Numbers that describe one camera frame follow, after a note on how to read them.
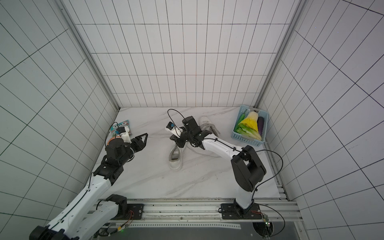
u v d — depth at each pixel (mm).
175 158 852
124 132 681
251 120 1008
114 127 1065
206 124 979
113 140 599
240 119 1091
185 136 734
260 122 1047
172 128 716
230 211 721
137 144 682
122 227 676
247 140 965
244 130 967
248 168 460
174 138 744
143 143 713
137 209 725
